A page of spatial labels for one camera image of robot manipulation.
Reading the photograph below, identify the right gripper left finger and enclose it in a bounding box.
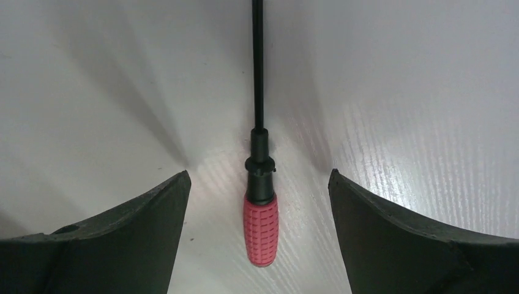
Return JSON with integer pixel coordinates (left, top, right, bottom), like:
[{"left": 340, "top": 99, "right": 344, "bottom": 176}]
[{"left": 1, "top": 171, "right": 191, "bottom": 293}]

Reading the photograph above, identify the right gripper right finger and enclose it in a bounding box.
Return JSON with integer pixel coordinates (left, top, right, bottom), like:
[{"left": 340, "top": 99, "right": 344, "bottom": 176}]
[{"left": 328, "top": 170, "right": 518, "bottom": 293}]

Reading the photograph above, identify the red handled black screwdriver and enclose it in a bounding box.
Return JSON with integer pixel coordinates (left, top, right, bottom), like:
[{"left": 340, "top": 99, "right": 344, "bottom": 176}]
[{"left": 243, "top": 1, "right": 279, "bottom": 267}]

